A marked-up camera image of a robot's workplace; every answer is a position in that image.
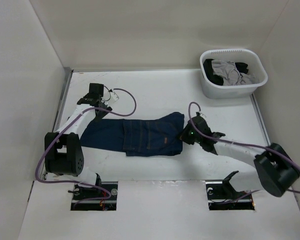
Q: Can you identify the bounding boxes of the dark blue denim trousers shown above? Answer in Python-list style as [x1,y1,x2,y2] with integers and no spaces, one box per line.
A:
[80,112,185,157]

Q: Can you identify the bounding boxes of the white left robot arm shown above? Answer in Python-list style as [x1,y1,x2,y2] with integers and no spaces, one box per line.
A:
[44,83,112,200]

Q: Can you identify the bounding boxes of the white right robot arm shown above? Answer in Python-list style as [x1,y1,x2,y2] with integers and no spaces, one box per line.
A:
[180,115,300,198]

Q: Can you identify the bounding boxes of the white plastic laundry basket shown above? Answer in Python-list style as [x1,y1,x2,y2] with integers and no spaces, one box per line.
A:
[199,48,268,99]

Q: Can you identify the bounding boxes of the grey garment in basket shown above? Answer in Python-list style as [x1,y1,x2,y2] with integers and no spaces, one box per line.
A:
[211,59,257,86]

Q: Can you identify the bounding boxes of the black garment in basket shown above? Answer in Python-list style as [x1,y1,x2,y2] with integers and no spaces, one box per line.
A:
[203,58,249,86]

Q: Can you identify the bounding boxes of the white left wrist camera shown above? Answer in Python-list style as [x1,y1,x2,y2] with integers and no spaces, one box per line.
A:
[107,89,119,105]

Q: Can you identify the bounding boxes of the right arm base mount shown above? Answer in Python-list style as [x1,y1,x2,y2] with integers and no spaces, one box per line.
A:
[205,181,255,211]

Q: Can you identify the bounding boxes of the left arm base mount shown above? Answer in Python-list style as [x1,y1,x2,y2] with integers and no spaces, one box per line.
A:
[68,182,119,212]

